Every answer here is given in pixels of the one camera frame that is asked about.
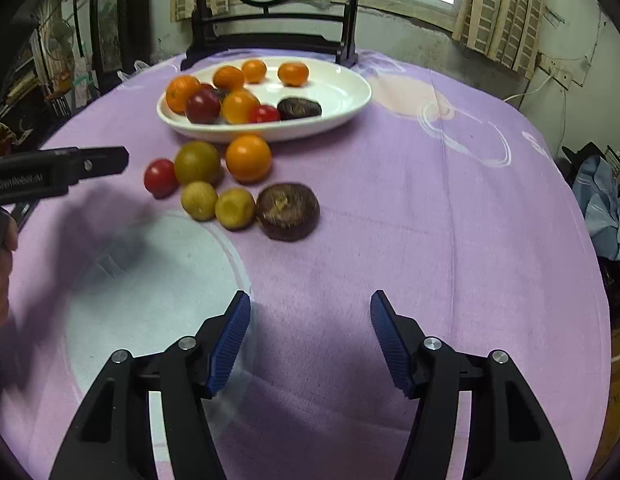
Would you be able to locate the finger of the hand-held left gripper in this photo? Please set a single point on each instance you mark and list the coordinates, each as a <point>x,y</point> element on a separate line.
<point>102,160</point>

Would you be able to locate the clear plastic bag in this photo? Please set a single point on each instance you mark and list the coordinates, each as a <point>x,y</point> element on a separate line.
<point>137,67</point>

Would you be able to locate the round painted screen black stand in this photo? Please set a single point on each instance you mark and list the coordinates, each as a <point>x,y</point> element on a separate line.
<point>270,40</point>

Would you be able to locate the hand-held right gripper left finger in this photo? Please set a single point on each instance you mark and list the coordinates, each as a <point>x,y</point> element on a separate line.
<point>225,350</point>

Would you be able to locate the red cherry tomato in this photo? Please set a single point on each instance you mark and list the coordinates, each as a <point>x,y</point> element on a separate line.
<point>264,114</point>
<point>161,177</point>

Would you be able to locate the blue cloth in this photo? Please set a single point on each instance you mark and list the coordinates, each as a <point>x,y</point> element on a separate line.
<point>602,210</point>

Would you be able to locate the small yellow-green fruit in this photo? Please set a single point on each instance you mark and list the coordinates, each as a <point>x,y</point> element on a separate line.
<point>199,200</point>
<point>235,207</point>

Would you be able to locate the yellow tomato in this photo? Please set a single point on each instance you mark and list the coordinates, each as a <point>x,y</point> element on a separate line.
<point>238,106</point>

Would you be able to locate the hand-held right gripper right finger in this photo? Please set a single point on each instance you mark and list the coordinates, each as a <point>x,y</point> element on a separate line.
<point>392,350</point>

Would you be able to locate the white wall socket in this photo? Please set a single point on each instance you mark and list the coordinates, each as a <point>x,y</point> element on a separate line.
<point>559,75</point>

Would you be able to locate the electric fan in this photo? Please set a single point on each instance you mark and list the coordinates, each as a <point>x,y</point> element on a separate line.
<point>60,35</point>

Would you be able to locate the dark brown water chestnut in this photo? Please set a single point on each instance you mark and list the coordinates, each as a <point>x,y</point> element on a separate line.
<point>221,93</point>
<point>299,108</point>
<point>287,211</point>

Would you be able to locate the person's left hand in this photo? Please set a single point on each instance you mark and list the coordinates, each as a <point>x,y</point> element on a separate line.
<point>0,285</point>

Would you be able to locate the dark purple tomato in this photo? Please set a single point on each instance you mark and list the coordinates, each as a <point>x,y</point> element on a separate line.
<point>203,106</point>

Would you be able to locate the dark wooden cabinet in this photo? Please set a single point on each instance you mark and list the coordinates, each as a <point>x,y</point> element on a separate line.
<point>135,20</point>

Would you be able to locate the green-yellow tomato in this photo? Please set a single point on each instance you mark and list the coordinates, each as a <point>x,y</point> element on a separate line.
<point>197,161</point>

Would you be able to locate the white oval plate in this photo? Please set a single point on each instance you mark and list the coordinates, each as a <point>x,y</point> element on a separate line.
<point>335,95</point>

